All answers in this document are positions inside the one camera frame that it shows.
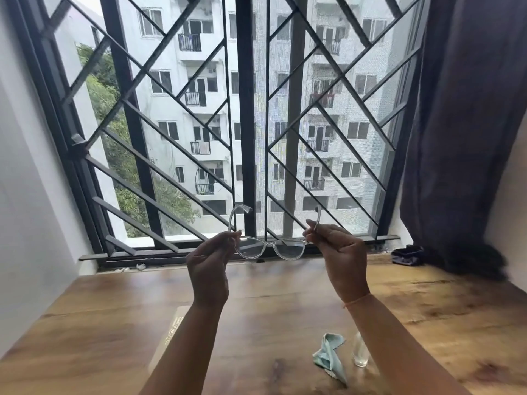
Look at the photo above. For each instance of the person's left hand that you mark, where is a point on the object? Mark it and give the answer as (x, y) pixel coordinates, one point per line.
(208, 275)

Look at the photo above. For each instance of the person's right hand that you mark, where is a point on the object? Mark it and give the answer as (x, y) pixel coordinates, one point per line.
(343, 263)

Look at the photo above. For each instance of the clear-framed eyeglasses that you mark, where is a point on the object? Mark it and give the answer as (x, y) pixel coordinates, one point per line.
(269, 246)

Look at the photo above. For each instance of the translucent yellowish glasses case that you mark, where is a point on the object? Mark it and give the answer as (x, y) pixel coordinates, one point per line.
(166, 337)

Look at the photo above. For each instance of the small spray bottle blue cap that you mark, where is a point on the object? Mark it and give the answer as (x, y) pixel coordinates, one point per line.
(361, 351)

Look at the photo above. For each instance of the light green cleaning cloth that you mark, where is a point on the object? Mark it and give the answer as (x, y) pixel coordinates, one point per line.
(331, 357)

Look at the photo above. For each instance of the person's left forearm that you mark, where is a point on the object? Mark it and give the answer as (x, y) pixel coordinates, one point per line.
(183, 353)

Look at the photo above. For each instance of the person's right forearm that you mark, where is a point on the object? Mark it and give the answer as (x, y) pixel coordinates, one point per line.
(403, 349)

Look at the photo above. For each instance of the dark crumpled cloth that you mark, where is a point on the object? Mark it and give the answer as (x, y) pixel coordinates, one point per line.
(407, 257)

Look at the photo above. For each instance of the pink wrist thread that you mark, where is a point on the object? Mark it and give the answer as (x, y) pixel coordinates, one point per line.
(356, 301)

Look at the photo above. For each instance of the black metal window grille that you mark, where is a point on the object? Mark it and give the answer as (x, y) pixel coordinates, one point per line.
(88, 256)

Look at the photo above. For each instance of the white apartment building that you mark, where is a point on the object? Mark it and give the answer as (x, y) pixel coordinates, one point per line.
(189, 115)

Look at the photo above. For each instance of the green tree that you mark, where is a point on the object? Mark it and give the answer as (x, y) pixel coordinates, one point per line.
(111, 139)

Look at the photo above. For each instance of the dark curtain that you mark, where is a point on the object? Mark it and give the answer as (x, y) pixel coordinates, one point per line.
(461, 139)

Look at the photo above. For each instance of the black window frame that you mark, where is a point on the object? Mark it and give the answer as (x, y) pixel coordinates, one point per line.
(246, 119)

